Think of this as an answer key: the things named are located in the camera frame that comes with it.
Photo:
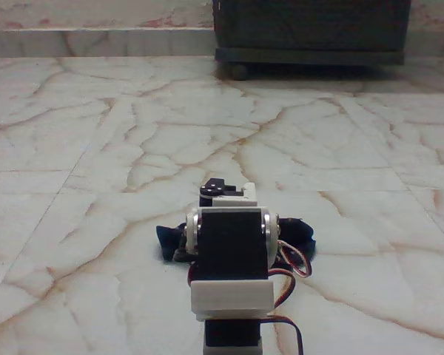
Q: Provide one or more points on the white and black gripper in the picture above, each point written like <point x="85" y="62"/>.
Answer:
<point x="234" y="201"/>

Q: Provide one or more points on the dark blue cloth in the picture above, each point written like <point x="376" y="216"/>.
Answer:
<point x="299" y="231"/>

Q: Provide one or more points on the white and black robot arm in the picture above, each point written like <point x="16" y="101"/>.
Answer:
<point x="229" y="244"/>

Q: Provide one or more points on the black cabinet caster wheel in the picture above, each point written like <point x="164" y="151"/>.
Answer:
<point x="239" y="71"/>

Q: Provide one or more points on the dark wooden cabinet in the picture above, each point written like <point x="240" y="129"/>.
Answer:
<point x="311" y="26"/>

